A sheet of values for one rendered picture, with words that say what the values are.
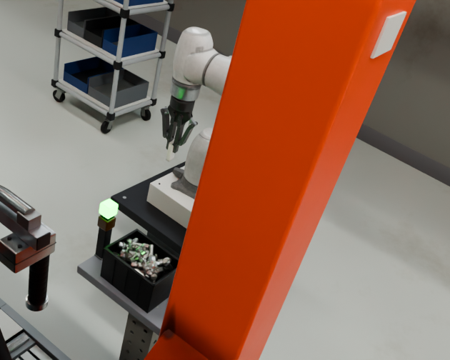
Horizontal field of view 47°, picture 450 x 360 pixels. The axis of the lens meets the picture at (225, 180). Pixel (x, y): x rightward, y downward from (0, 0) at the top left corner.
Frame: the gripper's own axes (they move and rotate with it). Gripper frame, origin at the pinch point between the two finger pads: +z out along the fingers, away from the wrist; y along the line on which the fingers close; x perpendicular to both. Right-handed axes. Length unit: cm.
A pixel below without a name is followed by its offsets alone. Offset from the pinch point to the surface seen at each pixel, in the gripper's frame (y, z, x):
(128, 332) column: -17, 44, 36
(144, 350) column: -24, 46, 37
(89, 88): 111, 57, -99
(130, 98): 90, 59, -112
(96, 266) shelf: -0.1, 28.2, 33.4
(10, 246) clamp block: -14, -23, 81
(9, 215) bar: -10, -26, 77
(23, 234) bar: -14, -24, 78
